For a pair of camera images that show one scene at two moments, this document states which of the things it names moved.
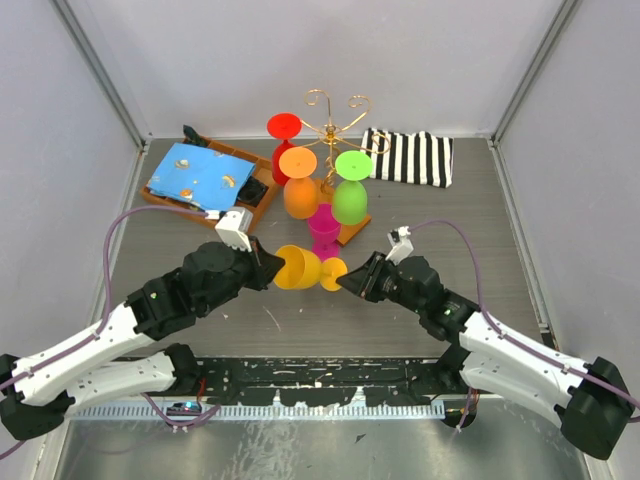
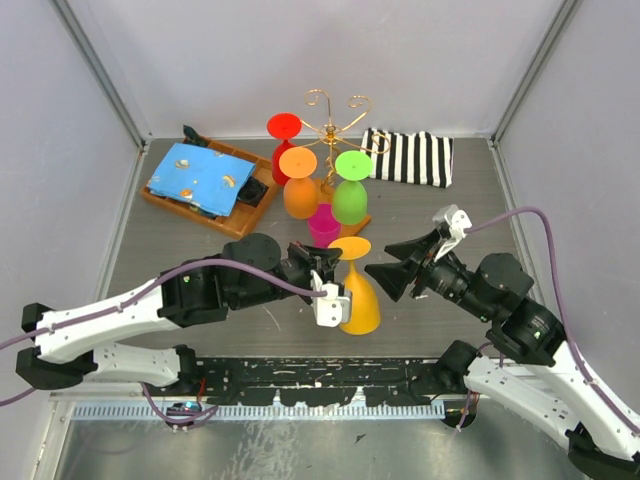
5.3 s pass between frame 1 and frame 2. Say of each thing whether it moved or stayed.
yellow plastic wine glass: moved
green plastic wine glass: stayed
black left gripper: moved
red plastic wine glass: stayed
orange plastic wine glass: stayed
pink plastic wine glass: stayed
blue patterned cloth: stayed
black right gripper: moved
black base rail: stayed
